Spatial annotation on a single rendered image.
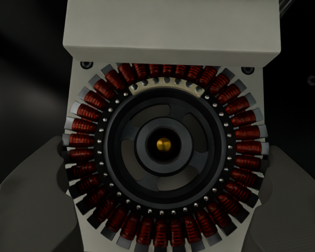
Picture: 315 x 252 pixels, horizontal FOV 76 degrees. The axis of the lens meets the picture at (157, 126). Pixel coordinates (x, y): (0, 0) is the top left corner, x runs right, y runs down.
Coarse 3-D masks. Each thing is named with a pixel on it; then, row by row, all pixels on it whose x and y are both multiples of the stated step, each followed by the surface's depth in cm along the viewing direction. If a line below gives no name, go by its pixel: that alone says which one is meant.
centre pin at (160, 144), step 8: (152, 136) 13; (160, 136) 12; (168, 136) 13; (152, 144) 13; (160, 144) 12; (168, 144) 12; (176, 144) 13; (152, 152) 13; (160, 152) 12; (168, 152) 12; (176, 152) 13
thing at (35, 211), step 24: (48, 144) 11; (24, 168) 9; (48, 168) 9; (0, 192) 8; (24, 192) 8; (48, 192) 8; (0, 216) 7; (24, 216) 7; (48, 216) 7; (72, 216) 7; (0, 240) 6; (24, 240) 6; (48, 240) 6; (72, 240) 6
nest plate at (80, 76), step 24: (72, 72) 16; (96, 72) 16; (240, 72) 16; (72, 96) 16; (144, 120) 15; (192, 120) 15; (192, 168) 15; (96, 240) 14; (168, 240) 14; (240, 240) 14
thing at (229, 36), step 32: (96, 0) 6; (128, 0) 6; (160, 0) 6; (192, 0) 6; (224, 0) 6; (256, 0) 6; (64, 32) 6; (96, 32) 6; (128, 32) 6; (160, 32) 6; (192, 32) 6; (224, 32) 6; (256, 32) 5; (192, 64) 6; (224, 64) 6; (256, 64) 6
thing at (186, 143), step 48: (96, 96) 11; (144, 96) 12; (192, 96) 11; (240, 96) 11; (96, 144) 11; (144, 144) 12; (192, 144) 12; (240, 144) 10; (96, 192) 10; (144, 192) 12; (192, 192) 11; (240, 192) 10; (144, 240) 10; (192, 240) 10
